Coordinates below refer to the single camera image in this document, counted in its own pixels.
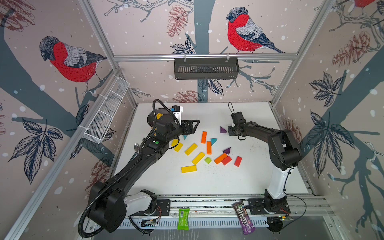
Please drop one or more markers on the yellow block centre upper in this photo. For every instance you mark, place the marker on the yellow block centre upper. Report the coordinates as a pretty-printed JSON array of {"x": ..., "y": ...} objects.
[{"x": 191, "y": 149}]

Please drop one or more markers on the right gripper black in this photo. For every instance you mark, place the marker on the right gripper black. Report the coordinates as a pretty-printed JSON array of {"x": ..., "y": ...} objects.
[{"x": 230, "y": 132}]

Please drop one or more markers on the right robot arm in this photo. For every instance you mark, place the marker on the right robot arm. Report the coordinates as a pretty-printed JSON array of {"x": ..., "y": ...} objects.
[{"x": 285, "y": 155}]

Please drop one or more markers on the light green small block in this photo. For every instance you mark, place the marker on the light green small block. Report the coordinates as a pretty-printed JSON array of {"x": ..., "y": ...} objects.
[{"x": 208, "y": 160}]

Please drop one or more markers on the purple triangle block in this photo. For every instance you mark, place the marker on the purple triangle block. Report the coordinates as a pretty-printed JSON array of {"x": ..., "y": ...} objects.
[
  {"x": 222, "y": 130},
  {"x": 227, "y": 151}
]

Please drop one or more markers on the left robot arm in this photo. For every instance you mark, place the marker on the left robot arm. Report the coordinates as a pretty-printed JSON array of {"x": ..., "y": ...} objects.
[{"x": 109, "y": 203}]

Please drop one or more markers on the yellow block centre lower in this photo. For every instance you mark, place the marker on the yellow block centre lower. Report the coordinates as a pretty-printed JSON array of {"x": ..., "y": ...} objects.
[{"x": 198, "y": 158}]

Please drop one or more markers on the yellow block bottom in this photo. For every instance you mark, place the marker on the yellow block bottom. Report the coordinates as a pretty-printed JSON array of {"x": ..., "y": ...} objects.
[{"x": 189, "y": 169}]

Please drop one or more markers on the yellow block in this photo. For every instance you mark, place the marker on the yellow block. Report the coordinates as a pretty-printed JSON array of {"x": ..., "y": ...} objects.
[
  {"x": 198, "y": 158},
  {"x": 191, "y": 149},
  {"x": 189, "y": 169},
  {"x": 178, "y": 147},
  {"x": 174, "y": 143}
]

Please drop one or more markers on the white wire basket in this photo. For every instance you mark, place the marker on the white wire basket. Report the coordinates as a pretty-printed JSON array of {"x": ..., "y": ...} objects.
[{"x": 97, "y": 130}]

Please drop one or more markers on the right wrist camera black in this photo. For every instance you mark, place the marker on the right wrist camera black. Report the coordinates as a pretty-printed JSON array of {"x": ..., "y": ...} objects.
[{"x": 238, "y": 118}]

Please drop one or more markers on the purple candy packet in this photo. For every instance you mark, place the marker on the purple candy packet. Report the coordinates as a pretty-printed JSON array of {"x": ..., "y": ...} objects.
[{"x": 245, "y": 221}]

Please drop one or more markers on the red block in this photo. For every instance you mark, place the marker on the red block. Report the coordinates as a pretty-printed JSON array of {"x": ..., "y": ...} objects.
[
  {"x": 238, "y": 161},
  {"x": 227, "y": 160}
]

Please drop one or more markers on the orange long block middle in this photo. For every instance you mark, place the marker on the orange long block middle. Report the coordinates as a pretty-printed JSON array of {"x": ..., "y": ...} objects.
[{"x": 209, "y": 147}]

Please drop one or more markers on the red block right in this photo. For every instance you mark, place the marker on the red block right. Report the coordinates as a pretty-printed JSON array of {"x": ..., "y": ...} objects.
[{"x": 238, "y": 161}]

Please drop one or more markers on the yellow block far left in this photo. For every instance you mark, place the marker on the yellow block far left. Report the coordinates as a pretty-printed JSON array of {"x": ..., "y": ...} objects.
[{"x": 174, "y": 143}]

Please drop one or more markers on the orange long block upper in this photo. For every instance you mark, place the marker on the orange long block upper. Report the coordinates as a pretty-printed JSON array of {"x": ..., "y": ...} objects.
[{"x": 204, "y": 137}]

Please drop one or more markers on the red block left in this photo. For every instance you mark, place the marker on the red block left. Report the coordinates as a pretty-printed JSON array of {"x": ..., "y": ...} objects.
[{"x": 227, "y": 160}]

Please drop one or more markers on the black wire basket shelf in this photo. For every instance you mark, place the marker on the black wire basket shelf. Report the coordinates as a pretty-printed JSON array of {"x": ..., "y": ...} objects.
[{"x": 206, "y": 68}]

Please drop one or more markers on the green snack packet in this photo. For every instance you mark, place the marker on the green snack packet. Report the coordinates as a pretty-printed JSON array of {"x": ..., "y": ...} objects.
[{"x": 183, "y": 219}]

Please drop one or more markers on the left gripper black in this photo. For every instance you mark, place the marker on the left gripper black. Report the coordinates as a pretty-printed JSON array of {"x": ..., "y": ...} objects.
[{"x": 190, "y": 130}]

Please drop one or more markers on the metal spoon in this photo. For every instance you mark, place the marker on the metal spoon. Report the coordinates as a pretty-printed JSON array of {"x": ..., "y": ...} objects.
[{"x": 136, "y": 147}]

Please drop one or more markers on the orange long block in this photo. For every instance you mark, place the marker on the orange long block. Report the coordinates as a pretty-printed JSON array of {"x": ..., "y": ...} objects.
[
  {"x": 209, "y": 147},
  {"x": 204, "y": 137}
]

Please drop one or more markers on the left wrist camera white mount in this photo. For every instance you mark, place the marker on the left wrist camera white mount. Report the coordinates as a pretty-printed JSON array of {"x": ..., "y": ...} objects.
[{"x": 177, "y": 111}]

